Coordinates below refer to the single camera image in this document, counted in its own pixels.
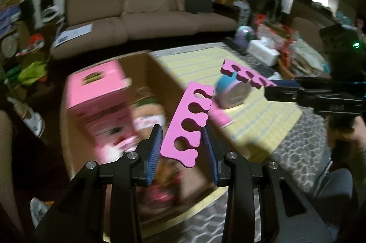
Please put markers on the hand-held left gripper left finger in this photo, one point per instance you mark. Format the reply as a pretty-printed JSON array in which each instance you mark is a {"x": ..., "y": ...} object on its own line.
[{"x": 154, "y": 151}]

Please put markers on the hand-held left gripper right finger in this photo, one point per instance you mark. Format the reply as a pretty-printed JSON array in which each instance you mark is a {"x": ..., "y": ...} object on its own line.
[{"x": 210, "y": 154}]

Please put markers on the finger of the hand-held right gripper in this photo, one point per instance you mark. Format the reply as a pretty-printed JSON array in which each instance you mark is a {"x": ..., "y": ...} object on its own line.
[
  {"x": 286, "y": 83},
  {"x": 314, "y": 100}
]

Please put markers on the pink foam toe separator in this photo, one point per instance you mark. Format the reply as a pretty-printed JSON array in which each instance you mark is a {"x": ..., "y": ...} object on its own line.
[
  {"x": 228, "y": 67},
  {"x": 176, "y": 123}
]

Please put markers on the brown cardboard box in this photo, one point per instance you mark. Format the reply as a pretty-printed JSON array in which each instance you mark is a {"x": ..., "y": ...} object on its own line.
[{"x": 160, "y": 71}]

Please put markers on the tall pink box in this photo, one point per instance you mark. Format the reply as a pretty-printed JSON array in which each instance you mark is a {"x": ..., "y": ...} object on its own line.
[{"x": 97, "y": 94}]

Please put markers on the person's right hand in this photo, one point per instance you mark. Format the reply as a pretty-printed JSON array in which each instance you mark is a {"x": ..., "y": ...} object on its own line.
[{"x": 360, "y": 131}]

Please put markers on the colourful packet pile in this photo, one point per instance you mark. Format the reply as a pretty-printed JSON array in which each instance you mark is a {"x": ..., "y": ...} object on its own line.
[{"x": 297, "y": 51}]

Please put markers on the pink tube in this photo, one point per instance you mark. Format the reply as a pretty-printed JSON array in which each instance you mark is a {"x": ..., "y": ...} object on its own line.
[{"x": 221, "y": 117}]

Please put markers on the white tissue box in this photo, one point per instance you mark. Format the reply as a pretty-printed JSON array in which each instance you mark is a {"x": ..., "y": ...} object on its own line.
[{"x": 263, "y": 51}]

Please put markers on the yellow striped mat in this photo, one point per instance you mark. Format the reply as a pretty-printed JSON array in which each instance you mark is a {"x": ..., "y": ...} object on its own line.
[{"x": 257, "y": 117}]

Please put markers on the brown armchair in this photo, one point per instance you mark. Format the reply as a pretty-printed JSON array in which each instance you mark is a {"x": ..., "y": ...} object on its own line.
[{"x": 307, "y": 28}]

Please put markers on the grey black patterned rug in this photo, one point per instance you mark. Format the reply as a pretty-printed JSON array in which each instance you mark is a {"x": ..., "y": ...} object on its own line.
[{"x": 297, "y": 151}]

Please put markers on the round pink blue tin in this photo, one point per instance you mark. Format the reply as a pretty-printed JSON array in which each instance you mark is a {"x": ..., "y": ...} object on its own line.
[{"x": 231, "y": 94}]

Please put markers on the purple green ball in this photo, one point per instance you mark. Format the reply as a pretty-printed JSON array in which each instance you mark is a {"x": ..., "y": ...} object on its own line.
[{"x": 244, "y": 35}]

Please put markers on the dark grey cushion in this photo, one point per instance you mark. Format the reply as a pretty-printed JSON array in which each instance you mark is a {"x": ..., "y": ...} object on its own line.
[{"x": 198, "y": 3}]

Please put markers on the white shoe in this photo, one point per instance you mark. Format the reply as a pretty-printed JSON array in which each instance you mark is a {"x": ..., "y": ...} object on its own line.
[{"x": 31, "y": 120}]

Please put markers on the clear plastic container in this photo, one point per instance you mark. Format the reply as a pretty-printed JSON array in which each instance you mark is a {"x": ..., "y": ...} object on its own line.
[{"x": 40, "y": 211}]

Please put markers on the white paper sheet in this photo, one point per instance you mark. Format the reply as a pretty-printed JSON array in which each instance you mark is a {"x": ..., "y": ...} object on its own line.
[{"x": 73, "y": 34}]

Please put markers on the brown upholstered seat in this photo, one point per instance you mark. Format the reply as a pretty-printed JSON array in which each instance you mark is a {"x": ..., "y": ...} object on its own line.
[{"x": 8, "y": 174}]

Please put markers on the green bag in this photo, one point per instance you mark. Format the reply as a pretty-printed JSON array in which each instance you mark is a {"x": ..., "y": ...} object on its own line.
[{"x": 28, "y": 73}]

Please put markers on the blue striped boxes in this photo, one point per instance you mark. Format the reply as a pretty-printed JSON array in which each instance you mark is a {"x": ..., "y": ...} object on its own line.
[{"x": 10, "y": 21}]

